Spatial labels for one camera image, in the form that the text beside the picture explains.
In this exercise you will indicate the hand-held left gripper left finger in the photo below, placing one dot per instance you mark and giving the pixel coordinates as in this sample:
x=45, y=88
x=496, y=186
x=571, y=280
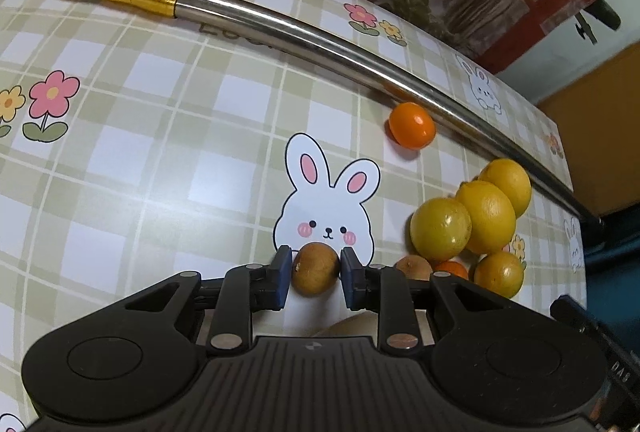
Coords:
x=281, y=279

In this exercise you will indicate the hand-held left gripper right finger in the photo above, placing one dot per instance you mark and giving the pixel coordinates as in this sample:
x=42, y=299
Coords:
x=350, y=283

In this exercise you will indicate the brown round fruit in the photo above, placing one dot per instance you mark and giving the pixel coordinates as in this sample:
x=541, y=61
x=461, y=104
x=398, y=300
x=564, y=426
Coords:
x=414, y=266
x=315, y=268

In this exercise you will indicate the small orange tangerine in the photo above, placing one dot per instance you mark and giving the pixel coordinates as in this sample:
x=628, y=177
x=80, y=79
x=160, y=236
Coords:
x=451, y=269
x=411, y=125

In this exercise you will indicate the dark teal object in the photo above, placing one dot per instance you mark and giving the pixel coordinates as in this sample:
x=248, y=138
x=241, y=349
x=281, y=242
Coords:
x=617, y=262

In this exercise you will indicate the yellow lemon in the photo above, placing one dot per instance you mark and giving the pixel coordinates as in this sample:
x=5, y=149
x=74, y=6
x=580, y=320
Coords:
x=510, y=184
x=487, y=216
x=498, y=274
x=440, y=229

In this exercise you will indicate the checked bunny print tablecloth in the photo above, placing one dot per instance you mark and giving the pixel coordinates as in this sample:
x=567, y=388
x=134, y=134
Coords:
x=150, y=171

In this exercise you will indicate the orange wooden cabinet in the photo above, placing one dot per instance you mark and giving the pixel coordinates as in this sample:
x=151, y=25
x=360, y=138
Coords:
x=595, y=126

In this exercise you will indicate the silver and gold metal pole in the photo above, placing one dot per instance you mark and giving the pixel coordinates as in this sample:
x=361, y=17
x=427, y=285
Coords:
x=280, y=19

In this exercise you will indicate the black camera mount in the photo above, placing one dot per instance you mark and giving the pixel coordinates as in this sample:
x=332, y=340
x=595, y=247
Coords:
x=602, y=14

